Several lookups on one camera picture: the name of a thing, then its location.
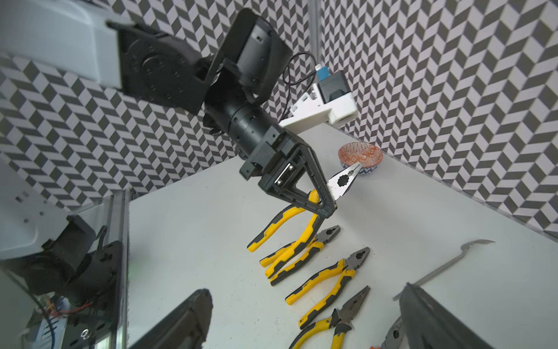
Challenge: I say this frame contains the orange long nose pliers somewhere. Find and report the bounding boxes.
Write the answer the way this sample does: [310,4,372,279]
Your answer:
[379,316,406,349]

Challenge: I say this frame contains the yellow combination pliers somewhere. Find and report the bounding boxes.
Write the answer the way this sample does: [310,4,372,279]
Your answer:
[246,162,363,280]

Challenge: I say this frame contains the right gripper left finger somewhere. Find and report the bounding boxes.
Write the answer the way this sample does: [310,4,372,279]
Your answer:
[129,289,213,348]

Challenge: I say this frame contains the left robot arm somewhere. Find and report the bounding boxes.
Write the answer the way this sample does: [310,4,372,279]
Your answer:
[1,1,337,218]

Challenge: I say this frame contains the aluminium front rail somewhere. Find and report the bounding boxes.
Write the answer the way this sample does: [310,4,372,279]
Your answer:
[62,189,135,348]

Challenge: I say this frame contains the orange patterned small bowl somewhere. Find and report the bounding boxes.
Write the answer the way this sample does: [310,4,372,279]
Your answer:
[338,142,384,176]

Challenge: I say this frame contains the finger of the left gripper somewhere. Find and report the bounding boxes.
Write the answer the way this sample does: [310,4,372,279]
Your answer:
[301,145,337,218]
[259,178,318,212]

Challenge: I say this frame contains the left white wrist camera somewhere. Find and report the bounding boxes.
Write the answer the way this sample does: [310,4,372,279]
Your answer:
[279,65,359,134]

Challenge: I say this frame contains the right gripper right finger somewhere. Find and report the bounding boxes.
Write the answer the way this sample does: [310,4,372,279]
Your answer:
[399,284,491,349]

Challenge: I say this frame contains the silver metal fork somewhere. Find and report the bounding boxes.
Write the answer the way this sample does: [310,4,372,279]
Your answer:
[414,239,495,286]

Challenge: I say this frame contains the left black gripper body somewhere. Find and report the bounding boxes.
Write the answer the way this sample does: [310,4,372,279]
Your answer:
[240,125,314,196]

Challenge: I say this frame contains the yellow black pliers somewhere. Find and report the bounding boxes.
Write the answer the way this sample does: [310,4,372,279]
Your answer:
[270,225,341,286]
[289,286,371,349]
[285,246,371,330]

